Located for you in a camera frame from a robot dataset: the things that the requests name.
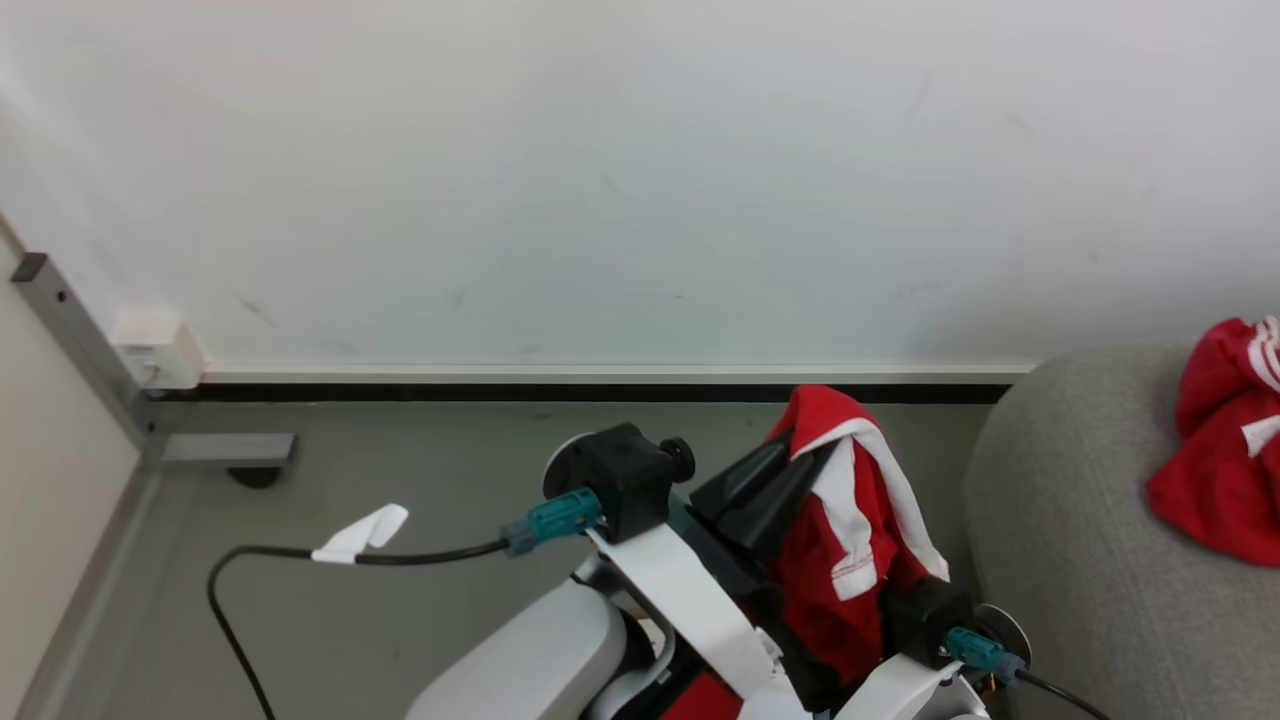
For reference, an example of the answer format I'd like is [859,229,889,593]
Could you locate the black left camera cable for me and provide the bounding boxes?
[206,538,511,720]

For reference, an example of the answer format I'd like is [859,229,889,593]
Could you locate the grey fabric sofa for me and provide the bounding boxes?
[961,344,1280,720]

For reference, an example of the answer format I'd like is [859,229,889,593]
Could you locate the teal left camera cable connector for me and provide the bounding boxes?
[499,487,604,559]

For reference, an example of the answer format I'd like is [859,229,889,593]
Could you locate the teal right camera cable connector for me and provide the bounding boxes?
[944,626,1028,687]

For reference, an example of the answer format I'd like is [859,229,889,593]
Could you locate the teal camera cable connector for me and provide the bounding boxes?
[499,487,604,559]
[944,626,1028,687]

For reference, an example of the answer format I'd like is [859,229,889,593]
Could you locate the grey metal frame leg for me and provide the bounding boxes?
[10,252,299,490]

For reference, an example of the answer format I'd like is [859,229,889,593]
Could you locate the red white sports shorts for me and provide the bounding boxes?
[660,384,952,720]

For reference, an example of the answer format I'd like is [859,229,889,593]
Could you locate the red white basketball jersey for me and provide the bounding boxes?
[1146,316,1280,569]

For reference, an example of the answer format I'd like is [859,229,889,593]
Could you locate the black camera cable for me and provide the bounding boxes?
[1014,668,1113,720]
[206,538,511,720]

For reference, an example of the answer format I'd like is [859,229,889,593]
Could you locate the white cable label tag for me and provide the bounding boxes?
[311,503,410,565]

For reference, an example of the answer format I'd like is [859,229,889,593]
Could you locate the white wall outlet box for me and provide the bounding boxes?
[108,314,207,392]

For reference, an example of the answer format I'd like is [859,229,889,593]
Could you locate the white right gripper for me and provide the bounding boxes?
[838,654,993,720]

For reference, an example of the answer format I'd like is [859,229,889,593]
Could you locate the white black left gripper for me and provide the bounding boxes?
[586,434,839,720]

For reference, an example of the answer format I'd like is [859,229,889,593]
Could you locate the black white wall baseboard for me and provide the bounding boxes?
[198,361,1037,405]

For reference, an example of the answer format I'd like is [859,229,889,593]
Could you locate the black right camera cable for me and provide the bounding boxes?
[1014,668,1113,720]

